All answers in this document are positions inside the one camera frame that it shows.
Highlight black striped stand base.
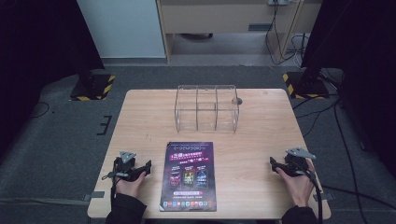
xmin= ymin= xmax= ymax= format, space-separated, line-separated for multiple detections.
xmin=69 ymin=73 xmax=117 ymax=102
xmin=282 ymin=71 xmax=331 ymax=101

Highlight black hanging cables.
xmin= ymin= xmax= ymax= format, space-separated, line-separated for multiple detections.
xmin=264 ymin=0 xmax=310 ymax=67

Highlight left hand-held gripper cable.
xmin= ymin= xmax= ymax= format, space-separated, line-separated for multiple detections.
xmin=101 ymin=171 xmax=120 ymax=207

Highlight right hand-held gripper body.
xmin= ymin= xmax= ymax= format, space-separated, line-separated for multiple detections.
xmin=284 ymin=147 xmax=317 ymax=177

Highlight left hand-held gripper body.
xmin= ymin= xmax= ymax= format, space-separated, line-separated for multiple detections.
xmin=113 ymin=150 xmax=138 ymax=182

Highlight right hand-held gripper cable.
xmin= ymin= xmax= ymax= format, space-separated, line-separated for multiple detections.
xmin=295 ymin=167 xmax=324 ymax=224

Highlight clear acrylic file organizer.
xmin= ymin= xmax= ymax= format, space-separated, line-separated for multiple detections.
xmin=174 ymin=84 xmax=241 ymax=134

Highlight hand-held gripper cable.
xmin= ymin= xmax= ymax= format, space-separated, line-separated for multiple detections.
xmin=101 ymin=171 xmax=120 ymax=207
xmin=295 ymin=167 xmax=324 ymax=224

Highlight light wooden cabinet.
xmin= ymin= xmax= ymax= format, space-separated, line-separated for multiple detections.
xmin=155 ymin=0 xmax=323 ymax=63

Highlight purple glossy magazine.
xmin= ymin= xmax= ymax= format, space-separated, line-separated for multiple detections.
xmin=159 ymin=141 xmax=218 ymax=213

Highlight black curtain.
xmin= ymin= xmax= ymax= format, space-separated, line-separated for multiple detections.
xmin=0 ymin=0 xmax=106 ymax=157
xmin=300 ymin=0 xmax=396 ymax=178

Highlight black tape floor mark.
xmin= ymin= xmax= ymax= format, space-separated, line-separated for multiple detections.
xmin=96 ymin=115 xmax=113 ymax=136

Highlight person's left hand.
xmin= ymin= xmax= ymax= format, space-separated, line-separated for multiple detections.
xmin=116 ymin=172 xmax=148 ymax=200

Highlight person's right hand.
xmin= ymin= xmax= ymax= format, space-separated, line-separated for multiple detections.
xmin=276 ymin=159 xmax=316 ymax=208

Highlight white cabinet panel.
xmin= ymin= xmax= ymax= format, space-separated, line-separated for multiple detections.
xmin=77 ymin=0 xmax=166 ymax=59

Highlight thin black floor cable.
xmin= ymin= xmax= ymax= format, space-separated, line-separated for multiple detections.
xmin=30 ymin=102 xmax=50 ymax=119

